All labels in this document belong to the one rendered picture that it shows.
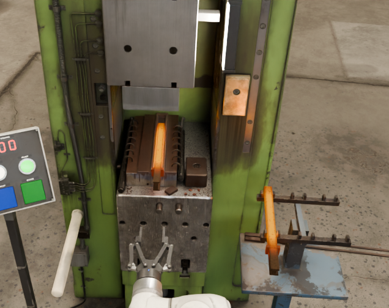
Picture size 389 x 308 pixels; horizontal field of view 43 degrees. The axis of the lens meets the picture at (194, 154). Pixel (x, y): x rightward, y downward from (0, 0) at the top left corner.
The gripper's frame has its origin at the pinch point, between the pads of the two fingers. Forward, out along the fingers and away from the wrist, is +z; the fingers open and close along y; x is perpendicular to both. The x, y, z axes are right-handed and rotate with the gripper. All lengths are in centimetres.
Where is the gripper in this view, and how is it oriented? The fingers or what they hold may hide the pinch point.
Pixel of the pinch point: (151, 236)
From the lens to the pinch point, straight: 168.0
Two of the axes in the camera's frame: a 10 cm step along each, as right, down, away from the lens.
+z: -0.1, -5.9, 8.0
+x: 0.5, -8.0, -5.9
